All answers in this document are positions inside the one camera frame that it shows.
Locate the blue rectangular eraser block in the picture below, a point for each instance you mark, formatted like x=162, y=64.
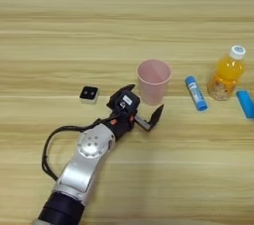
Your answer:
x=246, y=104

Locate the black labelled box left gripper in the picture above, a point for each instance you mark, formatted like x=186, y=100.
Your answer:
x=126, y=102

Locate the pink plastic cup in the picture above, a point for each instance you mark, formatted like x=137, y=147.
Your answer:
x=154, y=80

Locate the blue glue stick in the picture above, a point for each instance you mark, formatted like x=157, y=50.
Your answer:
x=196, y=93

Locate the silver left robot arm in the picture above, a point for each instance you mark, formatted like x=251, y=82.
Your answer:
x=86, y=163

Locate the small black white cube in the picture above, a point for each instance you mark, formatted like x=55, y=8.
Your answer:
x=89, y=93

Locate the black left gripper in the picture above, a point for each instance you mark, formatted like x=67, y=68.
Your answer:
x=124, y=125

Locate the orange juice bottle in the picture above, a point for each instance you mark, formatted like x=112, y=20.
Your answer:
x=226, y=77

